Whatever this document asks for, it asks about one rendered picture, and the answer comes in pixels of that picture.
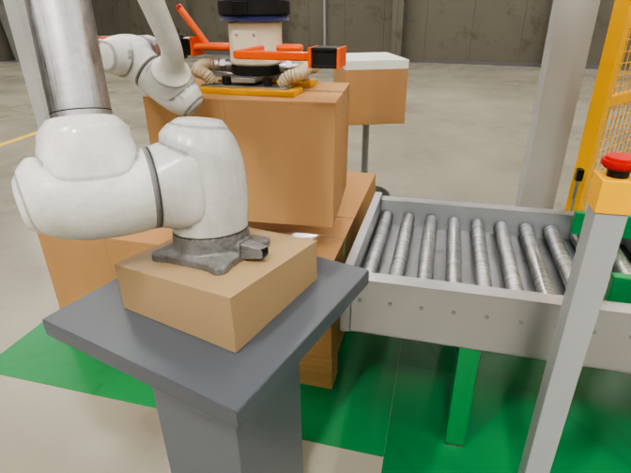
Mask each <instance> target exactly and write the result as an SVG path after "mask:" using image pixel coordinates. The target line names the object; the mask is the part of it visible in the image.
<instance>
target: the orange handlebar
mask: <svg viewBox="0 0 631 473"><path fill-rule="evenodd" d="M193 47H194V49H195V50H205V51H230V46H229V42H210V43H202V42H200V43H194V44H193ZM233 55H234V58H236V59H253V60H288V61H308V52H303V45H301V44H283V43H282V44H278V45H277V46H276V51H265V47H264V46H263V45H258V46H253V47H249V48H244V49H239V50H235V51H233Z"/></svg>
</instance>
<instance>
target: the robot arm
mask: <svg viewBox="0 0 631 473"><path fill-rule="evenodd" d="M137 1H138V3H139V5H140V7H141V9H142V11H143V12H144V14H145V16H146V19H147V21H148V23H149V25H150V28H151V30H152V32H153V34H154V36H155V37H152V36H150V35H142V36H135V35H133V34H119V35H114V36H110V37H108V38H105V39H103V40H102V41H101V42H100V43H99V39H98V34H97V28H96V24H95V19H94V14H93V9H92V5H91V0H24V2H25V6H26V11H27V16H28V20H29V24H30V29H31V33H32V38H33V42H34V46H35V51H36V56H37V60H38V68H39V72H40V77H41V81H42V85H43V90H44V95H45V99H46V103H47V108H48V112H49V117H50V119H47V120H45V121H44V122H43V124H42V125H41V126H40V128H39V129H38V132H37V134H36V156H35V157H30V158H25V159H23V160H22V161H21V162H20V164H19V165H18V166H17V168H16V169H15V174H14V176H13V178H12V180H11V187H12V191H13V194H14V198H15V201H16V204H17V207H18V208H19V211H20V214H21V216H22V218H23V222H24V224H25V225H26V227H27V228H28V229H29V230H31V231H33V232H36V233H39V234H43V235H46V236H50V237H58V238H64V239H73V240H97V239H105V238H112V237H123V236H128V235H133V234H137V233H142V232H144V231H148V230H151V229H156V228H170V229H172V236H173V243H171V244H169V245H168V246H166V247H163V248H161V249H158V250H156V251H154V252H153V253H152V254H151V255H152V261H154V262H164V263H170V264H175V265H179V266H184V267H191V268H195V269H200V270H204V271H206V272H209V273H211V274H213V275H224V274H226V273H228V272H229V271H230V269H231V268H232V267H234V266H235V265H237V264H238V263H240V262H241V261H243V260H244V259H265V258H266V257H268V254H269V248H268V246H269V245H270V239H269V237H267V236H258V235H252V234H250V230H249V224H248V189H247V179H246V173H245V167H244V162H243V158H242V155H241V152H240V149H239V145H238V143H237V140H236V138H235V137H234V135H233V133H232V132H231V131H230V130H229V128H228V127H227V126H226V125H225V124H224V122H223V121H222V120H221V119H217V118H210V117H198V116H186V115H192V114H194V113H195V112H196V111H197V110H198V108H199V107H200V106H201V104H202V103H203V94H202V92H201V90H200V88H199V86H198V85H197V84H196V83H195V82H194V78H193V77H192V75H191V70H190V68H189V66H188V65H187V63H186V62H184V58H187V57H188V55H184V54H183V50H182V46H181V42H180V39H181V38H189V37H185V34H179V29H178V28H175V25H174V23H173V20H172V18H171V15H170V13H169V10H168V8H167V6H166V4H165V1H164V0H137ZM104 71H106V72H108V73H110V74H112V75H115V76H119V77H121V78H123V79H126V80H128V81H130V82H132V83H134V84H136V85H137V86H139V87H140V88H141V89H143V90H144V91H145V93H146V94H147V95H148V96H150V97H151V98H152V99H153V100H155V101H156V102H157V103H159V104H160V105H161V106H162V107H163V108H165V109H166V110H168V111H170V112H172V113H174V114H178V115H181V117H177V118H175V119H174V120H172V121H171V122H169V123H167V124H166V125H165V126H164V127H163V128H162V129H161V131H160V132H159V141H158V142H157V143H155V144H152V145H148V146H143V147H137V145H136V143H135V141H134V138H133V136H132V134H131V129H130V128H129V126H128V125H127V124H126V123H125V122H123V121H122V120H121V119H120V118H119V117H117V116H116V115H113V111H112V106H111V101H110V97H109V92H108V87H107V82H106V77H105V72H104Z"/></svg>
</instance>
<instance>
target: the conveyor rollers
mask: <svg viewBox="0 0 631 473"><path fill-rule="evenodd" d="M414 221H415V217H414V215H413V214H411V213H406V214H405V215H404V216H403V219H402V222H401V226H400V230H399V234H398V238H397V241H396V245H395V250H394V254H393V258H392V264H391V268H390V272H389V274H390V275H397V276H405V270H406V265H407V260H408V251H409V246H410V241H411V236H412V231H413V226H414ZM391 224H392V213H391V212H390V211H384V212H382V214H381V216H380V219H379V222H378V225H377V229H376V231H375V234H374V237H373V239H372V242H371V245H370V248H369V251H368V253H367V255H366V258H365V261H364V264H363V267H362V268H365V269H368V270H369V272H375V273H377V269H378V266H379V262H380V259H381V255H382V253H383V250H384V246H385V243H386V240H387V236H388V234H389V230H390V227H391ZM437 224H438V219H437V217H436V216H434V215H428V216H427V217H426V218H425V220H424V227H423V239H422V246H421V252H420V259H419V266H418V273H417V278H421V279H428V280H433V270H434V259H435V247H436V235H437ZM494 228H495V233H496V239H497V243H498V249H499V254H500V263H501V269H502V274H503V279H504V284H505V288H506V289H514V290H521V291H524V290H523V286H522V282H521V279H520V274H519V270H518V266H517V262H516V256H515V252H514V248H513V244H512V240H511V237H510V233H509V229H508V225H507V223H506V222H505V221H498V222H497V223H496V224H495V226H494ZM470 229H471V242H472V254H473V266H474V280H475V285H482V286H490V287H492V281H491V274H490V267H489V261H488V253H487V246H486V240H485V227H484V223H483V221H481V220H479V219H476V220H473V221H472V222H471V224H470ZM518 231H519V234H520V237H521V241H522V244H523V247H524V251H525V253H526V257H527V260H528V264H529V267H530V271H531V276H532V279H533V282H534V286H535V289H536V292H537V293H545V294H552V295H556V292H555V290H554V287H553V284H552V281H551V279H550V277H549V274H548V271H547V268H546V264H545V261H544V258H543V255H542V253H541V251H540V248H539V245H538V242H537V239H536V237H535V234H534V232H533V229H532V227H531V225H530V224H528V223H523V224H521V225H520V226H519V228H518ZM544 235H545V238H546V242H547V244H548V247H549V248H550V251H551V253H552V256H553V258H554V261H555V263H556V266H557V268H558V271H559V272H560V275H561V277H562V281H563V284H564V287H565V289H566V285H567V282H568V279H569V275H570V271H571V267H572V264H573V261H572V259H571V257H570V255H569V253H568V251H567V250H566V247H565V245H564V243H563V241H562V238H561V236H560V233H559V231H558V229H557V228H556V227H555V226H553V225H549V226H547V227H546V228H545V229H544ZM579 236H580V235H575V234H571V233H570V232H569V237H570V238H571V240H572V242H573V244H574V246H575V248H576V249H577V243H578V240H579ZM622 242H623V244H624V246H625V247H626V248H627V249H628V250H629V252H630V253H631V239H626V238H622ZM613 268H614V270H615V272H616V273H623V274H631V264H630V263H629V261H628V260H627V258H626V257H625V255H624V254H623V252H622V251H621V249H620V248H619V249H618V251H617V254H616V258H615V261H614V264H613ZM445 282H459V283H462V267H461V233H460V220H459V219H458V218H457V217H451V218H450V219H449V220H448V223H447V252H446V281H445Z"/></svg>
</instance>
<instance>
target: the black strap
mask: <svg viewBox="0 0 631 473"><path fill-rule="evenodd" d="M217 6H218V14H219V15H289V14H290V2H289V1H281V0H223V1H218V2H217Z"/></svg>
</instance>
